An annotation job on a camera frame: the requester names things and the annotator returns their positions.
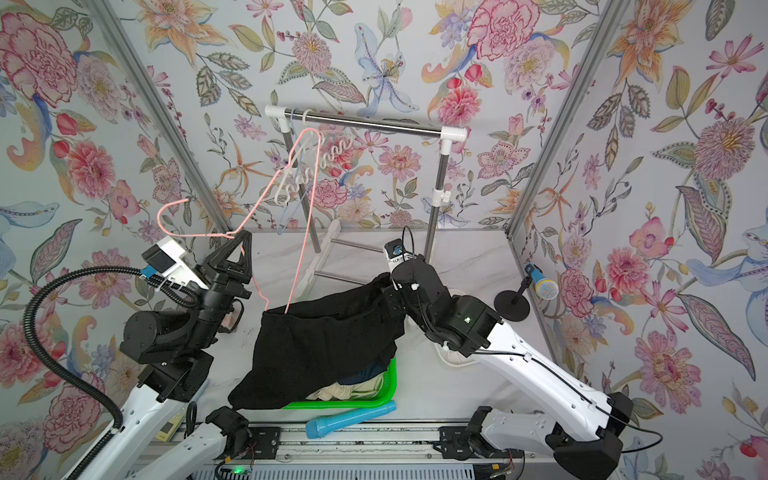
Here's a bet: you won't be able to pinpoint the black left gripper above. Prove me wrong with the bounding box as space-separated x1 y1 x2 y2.
183 236 250 355

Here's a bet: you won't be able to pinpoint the pink hanger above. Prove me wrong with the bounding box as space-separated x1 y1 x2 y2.
156 127 325 305

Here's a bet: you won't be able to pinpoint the white hanger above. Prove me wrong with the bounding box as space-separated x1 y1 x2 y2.
272 124 354 202

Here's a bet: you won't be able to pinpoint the black shorts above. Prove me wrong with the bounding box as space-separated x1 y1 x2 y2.
228 273 405 410

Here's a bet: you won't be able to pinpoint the beige shorts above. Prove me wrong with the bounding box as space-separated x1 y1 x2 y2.
306 374 384 402

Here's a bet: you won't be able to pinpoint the navy blue shorts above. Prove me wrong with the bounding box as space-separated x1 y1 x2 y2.
338 361 389 385

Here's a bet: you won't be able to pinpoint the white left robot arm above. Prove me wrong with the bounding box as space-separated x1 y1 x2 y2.
22 231 253 479

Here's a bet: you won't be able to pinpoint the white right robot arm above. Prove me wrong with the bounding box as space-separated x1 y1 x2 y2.
384 241 634 479

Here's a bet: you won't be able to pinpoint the pink small toy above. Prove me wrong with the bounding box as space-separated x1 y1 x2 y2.
218 299 244 334

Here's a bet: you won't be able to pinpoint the white tray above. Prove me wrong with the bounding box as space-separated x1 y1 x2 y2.
435 288 476 369

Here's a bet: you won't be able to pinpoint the blue toy microphone on stand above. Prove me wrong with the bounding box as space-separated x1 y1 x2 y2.
494 263 560 322

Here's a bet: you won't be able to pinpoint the green plastic basket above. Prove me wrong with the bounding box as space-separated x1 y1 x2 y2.
284 358 397 410

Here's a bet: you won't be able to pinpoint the steel clothes rack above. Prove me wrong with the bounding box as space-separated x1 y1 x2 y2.
265 105 468 300

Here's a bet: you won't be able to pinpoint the teal flashlight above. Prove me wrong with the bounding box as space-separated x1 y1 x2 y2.
305 400 397 440

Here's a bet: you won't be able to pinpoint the grey remote calculator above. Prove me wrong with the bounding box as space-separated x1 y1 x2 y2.
155 412 186 443

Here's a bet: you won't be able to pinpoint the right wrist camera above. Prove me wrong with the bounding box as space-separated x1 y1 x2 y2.
383 239 414 272

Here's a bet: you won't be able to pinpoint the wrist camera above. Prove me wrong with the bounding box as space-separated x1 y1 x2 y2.
383 239 414 272
142 236 207 288

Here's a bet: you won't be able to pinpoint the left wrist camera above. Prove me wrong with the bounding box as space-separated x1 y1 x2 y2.
142 236 207 288

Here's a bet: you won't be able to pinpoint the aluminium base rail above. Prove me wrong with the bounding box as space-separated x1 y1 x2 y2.
95 422 613 480

